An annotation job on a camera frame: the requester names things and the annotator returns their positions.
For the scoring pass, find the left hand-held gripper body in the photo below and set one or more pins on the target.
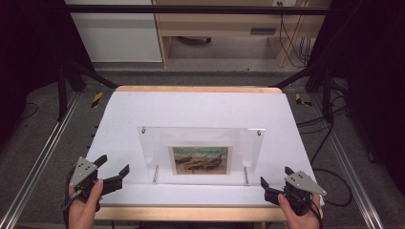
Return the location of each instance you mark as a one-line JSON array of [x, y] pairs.
[[83, 173]]

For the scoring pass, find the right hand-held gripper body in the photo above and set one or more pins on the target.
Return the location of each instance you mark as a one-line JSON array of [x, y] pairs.
[[301, 191]]

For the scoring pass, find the clear acrylic photo frame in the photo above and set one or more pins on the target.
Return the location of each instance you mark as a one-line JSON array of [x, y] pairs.
[[153, 149]]

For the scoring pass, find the person's right hand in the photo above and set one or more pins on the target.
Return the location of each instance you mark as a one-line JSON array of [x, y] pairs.
[[302, 221]]

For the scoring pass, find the person's left hand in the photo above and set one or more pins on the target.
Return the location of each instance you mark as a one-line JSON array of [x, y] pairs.
[[81, 213]]

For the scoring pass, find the yellow clamp left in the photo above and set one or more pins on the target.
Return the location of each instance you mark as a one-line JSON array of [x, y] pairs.
[[97, 99]]

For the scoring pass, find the yellow clamp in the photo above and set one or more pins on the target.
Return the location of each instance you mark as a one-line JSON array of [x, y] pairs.
[[301, 101], [97, 99]]

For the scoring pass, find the yellow clamp right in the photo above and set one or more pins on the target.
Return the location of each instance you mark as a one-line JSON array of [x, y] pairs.
[[301, 101]]

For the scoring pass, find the black metal stand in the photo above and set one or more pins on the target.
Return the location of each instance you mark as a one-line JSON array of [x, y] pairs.
[[327, 95], [62, 92]]

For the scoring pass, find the boat painting print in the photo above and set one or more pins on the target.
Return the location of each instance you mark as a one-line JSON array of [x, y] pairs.
[[200, 160]]

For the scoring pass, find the wooden table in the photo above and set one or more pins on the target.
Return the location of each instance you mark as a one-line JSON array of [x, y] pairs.
[[191, 213]]

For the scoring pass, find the white table board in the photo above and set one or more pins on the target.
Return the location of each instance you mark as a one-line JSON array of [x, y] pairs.
[[197, 108]]

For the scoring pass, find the white cabinet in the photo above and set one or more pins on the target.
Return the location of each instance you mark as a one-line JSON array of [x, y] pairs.
[[117, 38]]

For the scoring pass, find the black curtain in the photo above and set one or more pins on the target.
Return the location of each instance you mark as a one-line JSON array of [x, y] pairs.
[[369, 63], [31, 47]]

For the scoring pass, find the grey desk label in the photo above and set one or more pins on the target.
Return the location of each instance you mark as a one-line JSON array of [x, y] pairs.
[[263, 31]]

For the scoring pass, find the light wooden desk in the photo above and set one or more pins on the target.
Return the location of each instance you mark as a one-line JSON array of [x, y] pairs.
[[219, 24]]

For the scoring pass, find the black horizontal bar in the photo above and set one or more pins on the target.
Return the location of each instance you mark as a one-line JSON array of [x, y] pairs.
[[191, 10]]

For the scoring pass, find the aluminium floor rail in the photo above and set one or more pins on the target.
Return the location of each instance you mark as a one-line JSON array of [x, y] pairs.
[[41, 159], [347, 159]]

